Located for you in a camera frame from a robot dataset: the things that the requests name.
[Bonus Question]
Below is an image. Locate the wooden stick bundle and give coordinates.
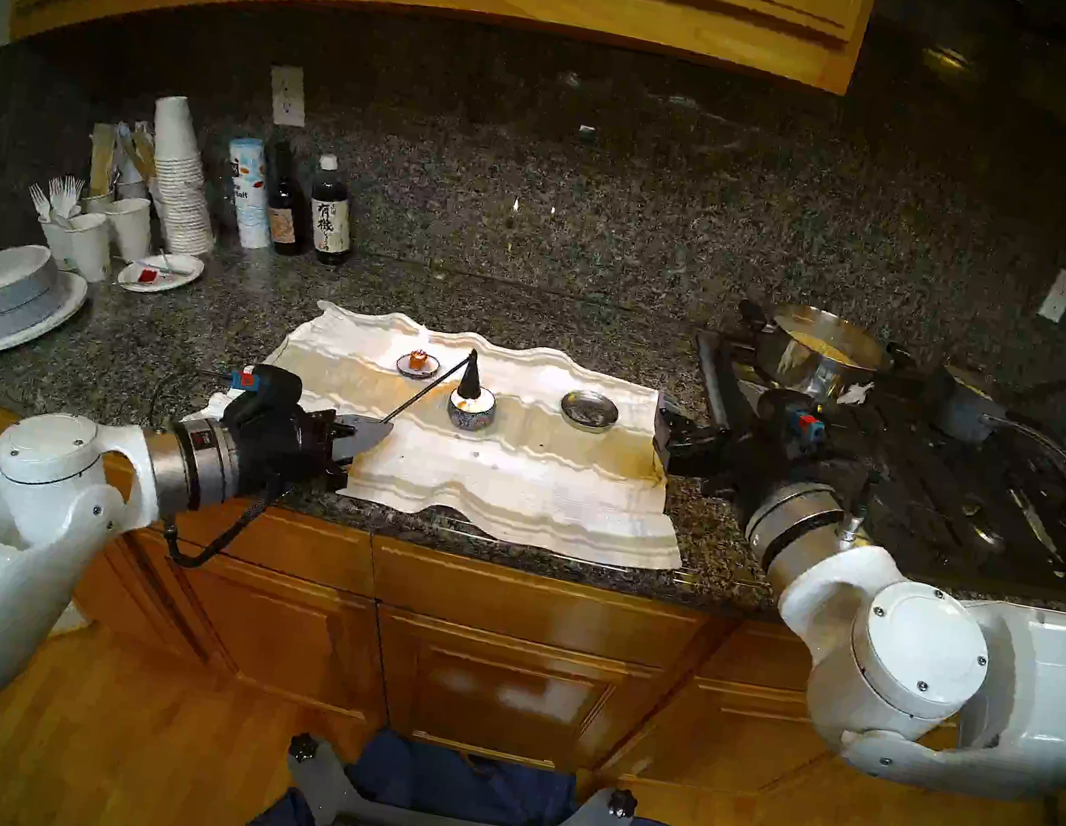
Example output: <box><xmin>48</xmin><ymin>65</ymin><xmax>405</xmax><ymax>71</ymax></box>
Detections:
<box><xmin>83</xmin><ymin>121</ymin><xmax>124</xmax><ymax>198</ymax></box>

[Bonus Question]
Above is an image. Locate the black gas cooktop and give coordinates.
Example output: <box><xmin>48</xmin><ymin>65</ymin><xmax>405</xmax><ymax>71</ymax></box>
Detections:
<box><xmin>662</xmin><ymin>323</ymin><xmax>1066</xmax><ymax>609</ymax></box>

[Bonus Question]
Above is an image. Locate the patterned candle bowl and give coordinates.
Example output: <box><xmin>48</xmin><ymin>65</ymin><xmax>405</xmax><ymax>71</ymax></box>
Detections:
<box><xmin>444</xmin><ymin>381</ymin><xmax>500</xmax><ymax>436</ymax></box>

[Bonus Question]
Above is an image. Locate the dark bottle brown label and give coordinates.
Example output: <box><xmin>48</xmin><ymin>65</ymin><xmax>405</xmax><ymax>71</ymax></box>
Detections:
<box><xmin>254</xmin><ymin>137</ymin><xmax>323</xmax><ymax>260</ymax></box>

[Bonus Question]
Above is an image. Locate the black long-handled candle snuffer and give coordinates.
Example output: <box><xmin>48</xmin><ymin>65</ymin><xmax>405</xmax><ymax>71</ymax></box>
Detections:
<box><xmin>317</xmin><ymin>328</ymin><xmax>491</xmax><ymax>516</ymax></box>

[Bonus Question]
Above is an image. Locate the thin black camera cable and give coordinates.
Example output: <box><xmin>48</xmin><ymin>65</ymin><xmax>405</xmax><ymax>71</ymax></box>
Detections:
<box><xmin>148</xmin><ymin>359</ymin><xmax>242</xmax><ymax>429</ymax></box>

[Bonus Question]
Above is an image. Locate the dark bottle white label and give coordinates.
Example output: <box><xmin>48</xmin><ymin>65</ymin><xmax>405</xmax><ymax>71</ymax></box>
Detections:
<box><xmin>300</xmin><ymin>153</ymin><xmax>367</xmax><ymax>270</ymax></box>

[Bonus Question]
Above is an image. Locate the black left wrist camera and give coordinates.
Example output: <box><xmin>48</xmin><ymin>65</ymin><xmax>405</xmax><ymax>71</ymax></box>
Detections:
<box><xmin>224</xmin><ymin>360</ymin><xmax>308</xmax><ymax>426</ymax></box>

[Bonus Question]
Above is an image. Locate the wooden drawer front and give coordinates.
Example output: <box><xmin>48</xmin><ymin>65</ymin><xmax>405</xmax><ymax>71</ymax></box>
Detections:
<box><xmin>359</xmin><ymin>535</ymin><xmax>717</xmax><ymax>678</ymax></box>
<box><xmin>79</xmin><ymin>450</ymin><xmax>390</xmax><ymax>599</ymax></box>

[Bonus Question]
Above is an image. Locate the white wall outlet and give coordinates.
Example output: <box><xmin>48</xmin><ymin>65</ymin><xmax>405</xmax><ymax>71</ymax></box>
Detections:
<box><xmin>1036</xmin><ymin>266</ymin><xmax>1066</xmax><ymax>326</ymax></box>
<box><xmin>261</xmin><ymin>62</ymin><xmax>315</xmax><ymax>129</ymax></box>

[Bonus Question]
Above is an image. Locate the stainless steel cooking pot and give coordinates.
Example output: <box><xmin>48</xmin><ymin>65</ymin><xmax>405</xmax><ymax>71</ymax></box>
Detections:
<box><xmin>724</xmin><ymin>295</ymin><xmax>924</xmax><ymax>420</ymax></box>

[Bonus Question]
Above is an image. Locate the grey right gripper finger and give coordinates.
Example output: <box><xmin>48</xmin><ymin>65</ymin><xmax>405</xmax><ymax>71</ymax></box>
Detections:
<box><xmin>649</xmin><ymin>416</ymin><xmax>727</xmax><ymax>483</ymax></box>
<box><xmin>651</xmin><ymin>383</ymin><xmax>701</xmax><ymax>438</ymax></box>

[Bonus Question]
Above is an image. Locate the wrapped chopsticks bundle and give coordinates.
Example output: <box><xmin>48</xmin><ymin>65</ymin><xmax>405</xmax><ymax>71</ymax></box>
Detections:
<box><xmin>109</xmin><ymin>117</ymin><xmax>167</xmax><ymax>188</ymax></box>

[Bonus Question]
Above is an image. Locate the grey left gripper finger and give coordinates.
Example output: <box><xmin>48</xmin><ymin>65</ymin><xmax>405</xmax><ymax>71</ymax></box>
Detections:
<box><xmin>332</xmin><ymin>411</ymin><xmax>397</xmax><ymax>448</ymax></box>
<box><xmin>328</xmin><ymin>433</ymin><xmax>378</xmax><ymax>474</ymax></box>

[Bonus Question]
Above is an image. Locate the white salt canister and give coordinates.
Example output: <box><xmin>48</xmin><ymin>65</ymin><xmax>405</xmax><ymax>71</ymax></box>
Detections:
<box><xmin>212</xmin><ymin>134</ymin><xmax>289</xmax><ymax>254</ymax></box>

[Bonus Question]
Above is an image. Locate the stack of white paper cups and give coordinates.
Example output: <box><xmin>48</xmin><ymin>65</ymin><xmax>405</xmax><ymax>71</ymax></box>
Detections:
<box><xmin>131</xmin><ymin>91</ymin><xmax>239</xmax><ymax>261</ymax></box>

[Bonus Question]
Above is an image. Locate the round silver tin dish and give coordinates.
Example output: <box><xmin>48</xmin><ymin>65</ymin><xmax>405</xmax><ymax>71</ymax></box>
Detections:
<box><xmin>557</xmin><ymin>387</ymin><xmax>623</xmax><ymax>437</ymax></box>

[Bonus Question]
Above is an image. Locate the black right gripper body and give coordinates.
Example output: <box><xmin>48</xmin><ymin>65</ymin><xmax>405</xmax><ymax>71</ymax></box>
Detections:
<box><xmin>682</xmin><ymin>412</ymin><xmax>884</xmax><ymax>525</ymax></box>

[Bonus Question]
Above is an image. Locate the dark grey saucepan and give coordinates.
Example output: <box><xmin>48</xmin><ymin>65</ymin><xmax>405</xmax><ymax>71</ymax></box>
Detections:
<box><xmin>914</xmin><ymin>353</ymin><xmax>1066</xmax><ymax>464</ymax></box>

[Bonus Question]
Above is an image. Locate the wooden base cabinet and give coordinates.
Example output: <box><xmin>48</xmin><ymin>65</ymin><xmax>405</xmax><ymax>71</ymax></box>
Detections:
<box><xmin>0</xmin><ymin>389</ymin><xmax>997</xmax><ymax>826</ymax></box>

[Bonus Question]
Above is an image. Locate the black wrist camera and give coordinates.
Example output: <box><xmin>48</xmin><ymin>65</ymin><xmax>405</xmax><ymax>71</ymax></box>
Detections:
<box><xmin>224</xmin><ymin>360</ymin><xmax>308</xmax><ymax>426</ymax></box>
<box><xmin>754</xmin><ymin>384</ymin><xmax>833</xmax><ymax>447</ymax></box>

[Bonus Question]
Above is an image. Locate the white beige striped towel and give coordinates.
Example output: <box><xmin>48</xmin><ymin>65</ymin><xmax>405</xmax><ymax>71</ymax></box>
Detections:
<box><xmin>187</xmin><ymin>282</ymin><xmax>717</xmax><ymax>577</ymax></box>

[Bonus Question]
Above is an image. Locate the wooden base cabinet door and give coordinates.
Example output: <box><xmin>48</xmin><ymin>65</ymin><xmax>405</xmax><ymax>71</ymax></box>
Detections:
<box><xmin>624</xmin><ymin>667</ymin><xmax>851</xmax><ymax>813</ymax></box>
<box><xmin>108</xmin><ymin>525</ymin><xmax>411</xmax><ymax>728</ymax></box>
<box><xmin>357</xmin><ymin>604</ymin><xmax>666</xmax><ymax>787</ymax></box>

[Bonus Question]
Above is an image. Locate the small plate with red wrappers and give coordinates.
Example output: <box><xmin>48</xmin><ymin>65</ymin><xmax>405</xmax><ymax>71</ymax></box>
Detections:
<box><xmin>116</xmin><ymin>244</ymin><xmax>207</xmax><ymax>303</ymax></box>

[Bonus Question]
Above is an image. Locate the thick black gripper cable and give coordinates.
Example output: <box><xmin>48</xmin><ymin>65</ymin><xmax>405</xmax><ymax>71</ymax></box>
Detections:
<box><xmin>156</xmin><ymin>456</ymin><xmax>292</xmax><ymax>584</ymax></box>

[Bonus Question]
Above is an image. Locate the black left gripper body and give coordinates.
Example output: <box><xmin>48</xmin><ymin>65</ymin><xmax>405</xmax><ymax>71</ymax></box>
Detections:
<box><xmin>223</xmin><ymin>394</ymin><xmax>361</xmax><ymax>514</ymax></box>

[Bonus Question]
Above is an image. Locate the wooden wall cabinet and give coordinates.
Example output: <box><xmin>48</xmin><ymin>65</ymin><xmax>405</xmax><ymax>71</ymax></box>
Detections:
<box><xmin>2</xmin><ymin>0</ymin><xmax>877</xmax><ymax>182</ymax></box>

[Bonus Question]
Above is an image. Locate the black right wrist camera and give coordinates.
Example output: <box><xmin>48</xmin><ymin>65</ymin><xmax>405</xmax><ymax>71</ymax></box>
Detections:
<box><xmin>754</xmin><ymin>384</ymin><xmax>833</xmax><ymax>447</ymax></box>

